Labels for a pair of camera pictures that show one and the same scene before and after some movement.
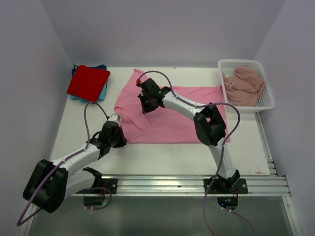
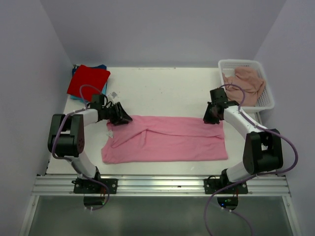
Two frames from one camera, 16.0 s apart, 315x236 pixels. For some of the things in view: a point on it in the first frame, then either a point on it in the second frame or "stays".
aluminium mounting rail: x=274 y=184 stays
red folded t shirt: x=88 y=83 stays
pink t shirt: x=171 y=124 → x=157 y=138
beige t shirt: x=243 y=87 stays
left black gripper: x=123 y=140 → x=121 y=117
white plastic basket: x=228 y=67 stays
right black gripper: x=145 y=108 → x=207 y=119
